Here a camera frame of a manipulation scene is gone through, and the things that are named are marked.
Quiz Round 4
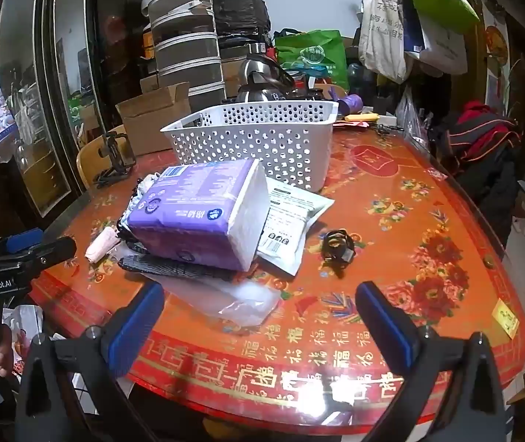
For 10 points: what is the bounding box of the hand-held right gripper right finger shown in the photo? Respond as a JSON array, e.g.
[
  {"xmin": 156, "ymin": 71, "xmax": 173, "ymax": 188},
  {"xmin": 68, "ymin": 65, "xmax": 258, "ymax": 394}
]
[{"xmin": 354, "ymin": 281, "xmax": 507, "ymax": 442}]

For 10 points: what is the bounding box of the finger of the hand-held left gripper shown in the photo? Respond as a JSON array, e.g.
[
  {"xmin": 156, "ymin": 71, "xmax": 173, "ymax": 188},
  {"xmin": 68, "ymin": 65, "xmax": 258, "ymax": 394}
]
[
  {"xmin": 14, "ymin": 236, "xmax": 78, "ymax": 270},
  {"xmin": 0, "ymin": 228, "xmax": 44, "ymax": 255}
]

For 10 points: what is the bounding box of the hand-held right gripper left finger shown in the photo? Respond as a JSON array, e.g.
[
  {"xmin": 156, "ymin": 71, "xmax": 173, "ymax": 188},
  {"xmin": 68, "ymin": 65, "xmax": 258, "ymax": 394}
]
[{"xmin": 14, "ymin": 281, "xmax": 166, "ymax": 442}]

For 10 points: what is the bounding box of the grey knit glove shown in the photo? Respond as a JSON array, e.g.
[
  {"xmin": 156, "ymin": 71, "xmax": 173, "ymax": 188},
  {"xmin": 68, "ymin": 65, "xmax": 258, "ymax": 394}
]
[{"xmin": 117, "ymin": 254, "xmax": 249, "ymax": 283}]

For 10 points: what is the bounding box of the purple tissue pack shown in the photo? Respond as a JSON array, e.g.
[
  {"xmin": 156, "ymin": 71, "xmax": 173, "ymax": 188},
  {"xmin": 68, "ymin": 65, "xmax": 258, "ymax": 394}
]
[{"xmin": 124, "ymin": 158, "xmax": 271, "ymax": 272}]

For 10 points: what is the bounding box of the white printed pouch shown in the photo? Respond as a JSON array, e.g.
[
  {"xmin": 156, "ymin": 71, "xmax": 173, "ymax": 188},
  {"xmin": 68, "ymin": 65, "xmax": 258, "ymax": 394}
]
[{"xmin": 255, "ymin": 176, "xmax": 336, "ymax": 278}]

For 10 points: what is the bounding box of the white perforated plastic basket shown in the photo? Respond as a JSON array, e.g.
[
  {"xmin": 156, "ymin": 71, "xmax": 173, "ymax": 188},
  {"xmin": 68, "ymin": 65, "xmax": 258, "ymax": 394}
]
[{"xmin": 160, "ymin": 100, "xmax": 340, "ymax": 193}]

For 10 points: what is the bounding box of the person's left hand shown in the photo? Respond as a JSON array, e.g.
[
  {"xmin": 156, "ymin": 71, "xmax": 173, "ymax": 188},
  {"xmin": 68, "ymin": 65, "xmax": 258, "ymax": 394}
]
[{"xmin": 0, "ymin": 327, "xmax": 17, "ymax": 378}]

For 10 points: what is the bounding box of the pink rolled cloth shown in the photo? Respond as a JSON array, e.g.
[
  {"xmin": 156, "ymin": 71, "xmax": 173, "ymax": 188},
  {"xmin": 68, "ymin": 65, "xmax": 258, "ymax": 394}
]
[{"xmin": 85, "ymin": 229, "xmax": 120, "ymax": 263}]

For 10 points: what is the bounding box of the white crumpled packet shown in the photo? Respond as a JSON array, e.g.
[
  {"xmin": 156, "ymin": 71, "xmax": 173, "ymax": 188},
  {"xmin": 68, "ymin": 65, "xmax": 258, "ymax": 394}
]
[{"xmin": 2, "ymin": 304, "xmax": 44, "ymax": 378}]

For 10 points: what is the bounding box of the wooden chair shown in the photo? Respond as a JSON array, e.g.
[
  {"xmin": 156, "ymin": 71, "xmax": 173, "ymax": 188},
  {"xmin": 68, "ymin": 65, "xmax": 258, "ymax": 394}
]
[{"xmin": 76, "ymin": 124, "xmax": 134, "ymax": 189}]

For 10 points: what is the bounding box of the black phone holder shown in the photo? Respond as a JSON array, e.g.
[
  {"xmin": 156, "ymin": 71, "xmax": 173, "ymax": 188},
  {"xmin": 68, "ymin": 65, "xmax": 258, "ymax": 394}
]
[{"xmin": 94, "ymin": 131, "xmax": 132, "ymax": 188}]

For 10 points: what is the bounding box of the yellow sticker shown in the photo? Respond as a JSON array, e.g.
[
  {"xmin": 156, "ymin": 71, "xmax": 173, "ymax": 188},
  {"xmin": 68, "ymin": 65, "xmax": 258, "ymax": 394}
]
[{"xmin": 493, "ymin": 298, "xmax": 520, "ymax": 339}]

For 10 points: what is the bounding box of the red floral tablecloth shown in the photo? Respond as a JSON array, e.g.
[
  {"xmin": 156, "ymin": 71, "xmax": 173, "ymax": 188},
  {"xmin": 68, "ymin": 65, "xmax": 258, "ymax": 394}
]
[{"xmin": 27, "ymin": 120, "xmax": 525, "ymax": 436}]

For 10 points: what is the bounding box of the open cardboard box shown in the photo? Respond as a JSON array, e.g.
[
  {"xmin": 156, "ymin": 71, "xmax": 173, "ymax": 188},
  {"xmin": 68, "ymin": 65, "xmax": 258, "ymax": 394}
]
[{"xmin": 116, "ymin": 82, "xmax": 192, "ymax": 157}]

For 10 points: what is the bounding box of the dark mirrored cabinet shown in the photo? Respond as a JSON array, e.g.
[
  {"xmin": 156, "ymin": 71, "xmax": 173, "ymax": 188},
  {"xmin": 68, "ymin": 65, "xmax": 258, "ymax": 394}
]
[{"xmin": 0, "ymin": 0, "xmax": 106, "ymax": 217}]

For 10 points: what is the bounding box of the red black backpack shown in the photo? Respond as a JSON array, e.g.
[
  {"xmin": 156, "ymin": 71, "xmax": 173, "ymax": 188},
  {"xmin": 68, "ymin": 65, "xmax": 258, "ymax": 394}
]
[{"xmin": 430, "ymin": 100, "xmax": 523, "ymax": 249}]

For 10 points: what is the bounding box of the clear crinkled plastic bag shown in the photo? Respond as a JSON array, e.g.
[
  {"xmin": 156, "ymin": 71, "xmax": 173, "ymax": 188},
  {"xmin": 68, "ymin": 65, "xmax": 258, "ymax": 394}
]
[{"xmin": 393, "ymin": 85, "xmax": 429, "ymax": 143}]

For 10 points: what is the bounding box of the purple plastic bag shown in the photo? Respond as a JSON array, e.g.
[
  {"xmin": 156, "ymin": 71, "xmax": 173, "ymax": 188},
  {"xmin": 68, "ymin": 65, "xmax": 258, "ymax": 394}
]
[{"xmin": 333, "ymin": 93, "xmax": 364, "ymax": 116}]

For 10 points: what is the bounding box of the grey white stacked storage tower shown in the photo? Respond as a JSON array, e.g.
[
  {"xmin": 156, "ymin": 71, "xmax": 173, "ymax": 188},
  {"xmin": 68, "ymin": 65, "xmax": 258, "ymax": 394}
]
[{"xmin": 141, "ymin": 0, "xmax": 226, "ymax": 102}]

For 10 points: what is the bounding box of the small cardboard box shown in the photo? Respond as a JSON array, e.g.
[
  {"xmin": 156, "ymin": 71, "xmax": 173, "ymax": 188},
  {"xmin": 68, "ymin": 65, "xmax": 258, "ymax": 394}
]
[{"xmin": 221, "ymin": 57, "xmax": 249, "ymax": 97}]

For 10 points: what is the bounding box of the steel gourd-shaped kettle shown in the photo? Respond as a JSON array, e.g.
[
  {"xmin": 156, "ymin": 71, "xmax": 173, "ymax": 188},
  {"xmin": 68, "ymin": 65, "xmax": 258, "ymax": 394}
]
[{"xmin": 236, "ymin": 42, "xmax": 296, "ymax": 103}]

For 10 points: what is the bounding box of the green shopping bag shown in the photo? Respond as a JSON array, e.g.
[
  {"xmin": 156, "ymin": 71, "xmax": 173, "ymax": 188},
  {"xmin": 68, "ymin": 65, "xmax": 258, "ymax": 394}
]
[{"xmin": 274, "ymin": 29, "xmax": 350, "ymax": 93}]

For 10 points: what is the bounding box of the white hanging bag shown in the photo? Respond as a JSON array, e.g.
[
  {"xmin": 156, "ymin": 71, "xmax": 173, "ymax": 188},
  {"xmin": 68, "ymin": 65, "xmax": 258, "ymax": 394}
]
[{"xmin": 416, "ymin": 9, "xmax": 469, "ymax": 76}]

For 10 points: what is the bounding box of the beige canvas tote bag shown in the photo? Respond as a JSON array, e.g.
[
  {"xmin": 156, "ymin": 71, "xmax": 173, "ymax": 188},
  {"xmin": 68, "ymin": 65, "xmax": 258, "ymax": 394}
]
[{"xmin": 358, "ymin": 0, "xmax": 408, "ymax": 84}]

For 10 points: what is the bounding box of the blue hanging bag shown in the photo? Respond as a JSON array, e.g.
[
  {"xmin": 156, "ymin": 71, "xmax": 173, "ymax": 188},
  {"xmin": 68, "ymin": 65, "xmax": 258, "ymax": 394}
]
[{"xmin": 400, "ymin": 0, "xmax": 426, "ymax": 53}]

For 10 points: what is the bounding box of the black plastic bag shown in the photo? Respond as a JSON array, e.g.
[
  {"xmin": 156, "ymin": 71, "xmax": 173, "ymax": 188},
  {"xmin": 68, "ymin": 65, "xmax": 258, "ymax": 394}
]
[{"xmin": 210, "ymin": 0, "xmax": 272, "ymax": 40}]

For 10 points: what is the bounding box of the black coiled cable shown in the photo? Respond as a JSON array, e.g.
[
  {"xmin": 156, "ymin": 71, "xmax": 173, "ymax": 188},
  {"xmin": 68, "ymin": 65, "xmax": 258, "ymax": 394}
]
[{"xmin": 320, "ymin": 229, "xmax": 357, "ymax": 279}]

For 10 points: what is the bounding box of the orange round wall ornament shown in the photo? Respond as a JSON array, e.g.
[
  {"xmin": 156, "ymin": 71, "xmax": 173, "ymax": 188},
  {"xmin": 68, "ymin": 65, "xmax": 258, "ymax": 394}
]
[{"xmin": 484, "ymin": 25, "xmax": 509, "ymax": 58}]

